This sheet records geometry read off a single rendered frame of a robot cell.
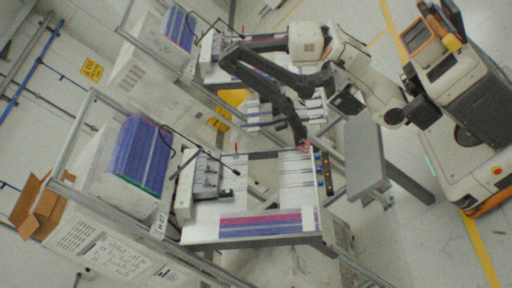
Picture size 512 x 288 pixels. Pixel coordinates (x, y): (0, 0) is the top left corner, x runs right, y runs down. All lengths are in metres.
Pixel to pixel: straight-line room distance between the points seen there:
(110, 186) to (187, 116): 1.47
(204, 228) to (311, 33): 1.12
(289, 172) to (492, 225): 1.07
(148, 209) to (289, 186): 0.77
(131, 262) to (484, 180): 1.80
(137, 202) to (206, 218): 0.38
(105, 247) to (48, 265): 1.38
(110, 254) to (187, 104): 1.48
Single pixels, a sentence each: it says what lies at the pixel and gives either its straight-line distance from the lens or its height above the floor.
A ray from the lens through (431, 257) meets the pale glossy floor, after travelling 3.27.
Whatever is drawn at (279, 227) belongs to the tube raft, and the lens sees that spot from 2.80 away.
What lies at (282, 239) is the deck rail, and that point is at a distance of 2.76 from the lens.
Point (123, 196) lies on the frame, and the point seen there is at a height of 1.55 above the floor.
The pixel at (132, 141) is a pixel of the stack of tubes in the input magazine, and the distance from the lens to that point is 2.95.
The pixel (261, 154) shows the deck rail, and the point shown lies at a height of 0.91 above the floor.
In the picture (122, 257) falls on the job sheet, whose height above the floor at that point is 1.37.
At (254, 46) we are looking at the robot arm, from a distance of 2.87.
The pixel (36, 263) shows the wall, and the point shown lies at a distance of 4.21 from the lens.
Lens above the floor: 2.28
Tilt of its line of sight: 23 degrees down
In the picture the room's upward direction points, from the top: 56 degrees counter-clockwise
